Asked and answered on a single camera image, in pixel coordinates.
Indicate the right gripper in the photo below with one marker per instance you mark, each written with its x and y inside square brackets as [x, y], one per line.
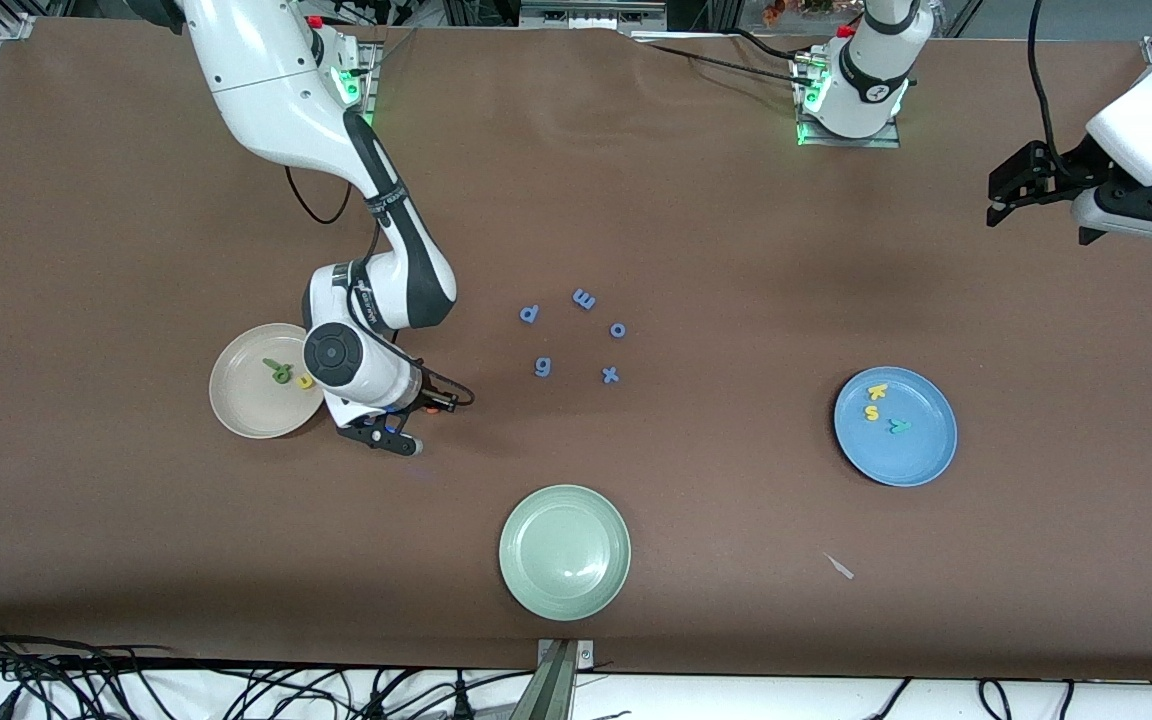
[425, 394]

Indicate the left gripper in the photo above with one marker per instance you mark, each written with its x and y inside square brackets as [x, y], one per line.
[1067, 165]

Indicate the teal foam letter y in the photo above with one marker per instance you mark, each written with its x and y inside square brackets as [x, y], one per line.
[899, 426]

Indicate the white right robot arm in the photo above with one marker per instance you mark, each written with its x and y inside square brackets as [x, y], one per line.
[334, 352]

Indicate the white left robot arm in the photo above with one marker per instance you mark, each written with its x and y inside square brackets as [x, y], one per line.
[871, 70]

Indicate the blue foam letter g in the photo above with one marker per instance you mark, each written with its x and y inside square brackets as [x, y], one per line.
[542, 366]

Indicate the blue foam letter p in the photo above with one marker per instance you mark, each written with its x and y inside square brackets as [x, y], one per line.
[529, 313]

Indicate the blue foam letter x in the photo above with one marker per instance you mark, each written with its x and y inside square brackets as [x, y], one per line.
[610, 375]

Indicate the beige round plate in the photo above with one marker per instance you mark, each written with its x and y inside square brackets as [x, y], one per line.
[246, 400]

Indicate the blue foam letter m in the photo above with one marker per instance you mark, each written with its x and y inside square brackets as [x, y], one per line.
[584, 298]

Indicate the pale green round plate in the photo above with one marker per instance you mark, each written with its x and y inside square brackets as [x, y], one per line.
[564, 552]

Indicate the blue round plate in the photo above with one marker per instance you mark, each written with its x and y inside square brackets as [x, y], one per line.
[911, 460]

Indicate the small white tape scrap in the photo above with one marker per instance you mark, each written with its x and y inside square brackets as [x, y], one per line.
[839, 566]

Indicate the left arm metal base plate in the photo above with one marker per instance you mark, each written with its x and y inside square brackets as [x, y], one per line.
[851, 142]

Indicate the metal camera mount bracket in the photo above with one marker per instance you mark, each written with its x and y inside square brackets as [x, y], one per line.
[558, 680]

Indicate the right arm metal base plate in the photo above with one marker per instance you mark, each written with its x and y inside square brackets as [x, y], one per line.
[368, 80]

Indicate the aluminium frame rack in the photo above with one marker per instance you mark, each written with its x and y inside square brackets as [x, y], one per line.
[591, 15]

